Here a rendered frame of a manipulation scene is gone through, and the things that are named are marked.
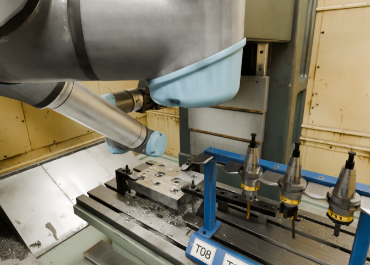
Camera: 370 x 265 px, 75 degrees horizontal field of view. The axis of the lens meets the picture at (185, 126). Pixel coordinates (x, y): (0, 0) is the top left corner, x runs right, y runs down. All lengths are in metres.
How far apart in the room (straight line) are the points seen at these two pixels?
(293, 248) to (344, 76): 0.97
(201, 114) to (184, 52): 1.28
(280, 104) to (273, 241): 0.63
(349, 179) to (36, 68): 0.60
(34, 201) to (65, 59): 1.51
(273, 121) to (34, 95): 1.08
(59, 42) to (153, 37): 0.06
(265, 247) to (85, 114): 0.72
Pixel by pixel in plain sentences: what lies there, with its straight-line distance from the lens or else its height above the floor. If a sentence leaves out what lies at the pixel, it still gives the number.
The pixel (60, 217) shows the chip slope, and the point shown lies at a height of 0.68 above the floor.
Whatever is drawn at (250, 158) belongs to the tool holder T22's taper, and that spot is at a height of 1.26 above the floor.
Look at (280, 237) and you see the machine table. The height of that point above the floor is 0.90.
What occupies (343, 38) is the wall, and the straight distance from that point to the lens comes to 1.57.
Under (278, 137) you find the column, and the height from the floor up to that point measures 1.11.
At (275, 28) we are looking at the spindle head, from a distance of 1.00.
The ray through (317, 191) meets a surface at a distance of 0.68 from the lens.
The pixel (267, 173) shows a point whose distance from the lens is 0.72.
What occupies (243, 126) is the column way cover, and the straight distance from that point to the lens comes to 1.33.
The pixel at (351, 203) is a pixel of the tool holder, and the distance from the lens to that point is 0.66.
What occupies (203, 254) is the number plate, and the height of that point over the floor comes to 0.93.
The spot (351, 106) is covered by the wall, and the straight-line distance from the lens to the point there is 1.60.
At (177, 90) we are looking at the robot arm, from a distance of 0.17.
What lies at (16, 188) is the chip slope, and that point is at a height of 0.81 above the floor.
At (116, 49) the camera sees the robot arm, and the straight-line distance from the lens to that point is 0.17.
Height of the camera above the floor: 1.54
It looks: 17 degrees down
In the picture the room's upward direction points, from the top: 1 degrees counter-clockwise
